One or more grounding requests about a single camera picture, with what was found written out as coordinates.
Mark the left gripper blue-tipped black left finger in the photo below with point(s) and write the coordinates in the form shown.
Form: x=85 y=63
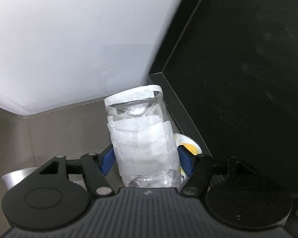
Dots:
x=95 y=168

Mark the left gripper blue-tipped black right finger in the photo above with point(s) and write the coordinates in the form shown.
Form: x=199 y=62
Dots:
x=198 y=169

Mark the clear taped plastic cup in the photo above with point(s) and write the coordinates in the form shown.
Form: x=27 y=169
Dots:
x=142 y=138

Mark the frosted plastic cup left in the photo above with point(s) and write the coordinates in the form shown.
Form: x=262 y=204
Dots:
x=13 y=178

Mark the yellow-labelled clear bottle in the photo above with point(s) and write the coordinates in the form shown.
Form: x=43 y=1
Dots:
x=188 y=149

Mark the black shallow tray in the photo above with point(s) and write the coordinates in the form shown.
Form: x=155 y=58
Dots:
x=230 y=72

